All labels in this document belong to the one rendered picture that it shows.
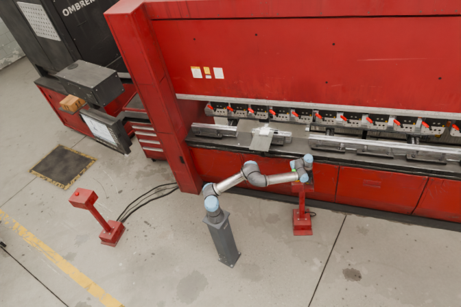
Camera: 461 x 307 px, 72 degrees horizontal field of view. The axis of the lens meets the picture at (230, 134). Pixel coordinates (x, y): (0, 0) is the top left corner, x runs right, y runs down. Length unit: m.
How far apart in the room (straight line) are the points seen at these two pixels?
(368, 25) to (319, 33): 0.32
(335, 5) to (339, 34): 0.22
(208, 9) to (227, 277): 2.47
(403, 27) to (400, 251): 2.15
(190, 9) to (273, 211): 2.31
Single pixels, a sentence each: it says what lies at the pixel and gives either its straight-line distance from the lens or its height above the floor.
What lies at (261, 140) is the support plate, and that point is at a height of 1.00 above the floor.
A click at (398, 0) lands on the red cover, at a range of 2.32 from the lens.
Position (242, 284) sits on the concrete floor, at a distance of 3.38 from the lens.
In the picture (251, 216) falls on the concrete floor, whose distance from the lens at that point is 3.70.
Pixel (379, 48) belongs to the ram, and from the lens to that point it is 2.47.
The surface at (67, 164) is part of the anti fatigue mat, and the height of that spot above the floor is 0.01.
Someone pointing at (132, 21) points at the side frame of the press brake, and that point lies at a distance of 2.62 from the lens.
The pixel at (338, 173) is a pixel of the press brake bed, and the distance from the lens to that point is 3.22.
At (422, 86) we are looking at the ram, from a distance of 2.68.
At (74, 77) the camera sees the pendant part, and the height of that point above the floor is 1.95.
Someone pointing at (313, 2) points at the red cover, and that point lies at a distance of 2.31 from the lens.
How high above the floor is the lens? 3.14
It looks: 43 degrees down
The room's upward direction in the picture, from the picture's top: 12 degrees counter-clockwise
